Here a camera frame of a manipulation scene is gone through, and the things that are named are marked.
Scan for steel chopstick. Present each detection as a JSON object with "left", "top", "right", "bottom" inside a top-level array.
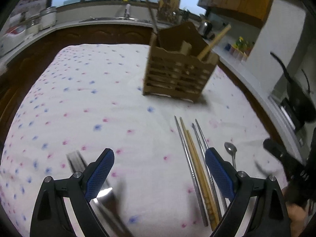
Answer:
[
  {"left": 145, "top": 0, "right": 158, "bottom": 35},
  {"left": 192, "top": 122, "right": 227, "bottom": 218},
  {"left": 174, "top": 116, "right": 209, "bottom": 227},
  {"left": 195, "top": 119, "right": 209, "bottom": 150}
]

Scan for kitchen faucet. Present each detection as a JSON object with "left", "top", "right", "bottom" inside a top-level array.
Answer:
[{"left": 115, "top": 0, "right": 141, "bottom": 21}]

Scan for person's right hand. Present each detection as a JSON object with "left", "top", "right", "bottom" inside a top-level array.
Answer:
[{"left": 283, "top": 187, "right": 312, "bottom": 237}]

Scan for wooden chopstick short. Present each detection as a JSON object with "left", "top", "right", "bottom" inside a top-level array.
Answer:
[{"left": 185, "top": 129, "right": 220, "bottom": 231}]

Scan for large metal fork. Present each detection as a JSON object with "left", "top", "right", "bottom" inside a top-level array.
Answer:
[{"left": 66, "top": 151, "right": 132, "bottom": 236}]

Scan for wooden chopstick long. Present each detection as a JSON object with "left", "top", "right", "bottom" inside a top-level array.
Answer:
[{"left": 179, "top": 117, "right": 218, "bottom": 229}]

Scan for gas stove top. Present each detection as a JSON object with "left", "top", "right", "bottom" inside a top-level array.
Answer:
[{"left": 267, "top": 95, "right": 307, "bottom": 154}]

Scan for floral white tablecloth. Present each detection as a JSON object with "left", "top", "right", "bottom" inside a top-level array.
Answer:
[{"left": 1, "top": 44, "right": 287, "bottom": 236}]

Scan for spice cup rack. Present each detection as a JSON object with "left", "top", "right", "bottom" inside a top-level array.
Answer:
[{"left": 224, "top": 43, "right": 248, "bottom": 61}]

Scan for yellow green oil bottle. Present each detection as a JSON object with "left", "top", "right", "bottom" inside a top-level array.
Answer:
[{"left": 235, "top": 36, "right": 249, "bottom": 51}]

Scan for wooden utensil holder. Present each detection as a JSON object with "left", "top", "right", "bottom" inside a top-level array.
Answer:
[{"left": 142, "top": 22, "right": 219, "bottom": 102}]

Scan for stainless electric kettle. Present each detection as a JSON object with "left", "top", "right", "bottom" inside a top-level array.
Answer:
[{"left": 198, "top": 20, "right": 213, "bottom": 39}]

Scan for white rice cooker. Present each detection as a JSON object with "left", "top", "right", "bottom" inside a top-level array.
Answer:
[{"left": 1, "top": 26, "right": 26, "bottom": 57}]

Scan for white lidded pot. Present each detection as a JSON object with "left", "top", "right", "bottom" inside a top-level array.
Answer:
[{"left": 39, "top": 7, "right": 57, "bottom": 31}]

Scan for dish drying rack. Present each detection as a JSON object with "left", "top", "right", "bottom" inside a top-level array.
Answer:
[{"left": 156, "top": 0, "right": 190, "bottom": 25}]

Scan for long-handled metal spoon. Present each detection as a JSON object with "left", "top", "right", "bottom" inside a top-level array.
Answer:
[{"left": 224, "top": 142, "right": 237, "bottom": 170}]

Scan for wooden wall cabinets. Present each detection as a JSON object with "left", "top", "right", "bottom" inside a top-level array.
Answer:
[{"left": 198, "top": 0, "right": 273, "bottom": 28}]

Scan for tropical wall poster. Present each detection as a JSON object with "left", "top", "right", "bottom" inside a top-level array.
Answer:
[{"left": 12, "top": 0, "right": 47, "bottom": 16}]

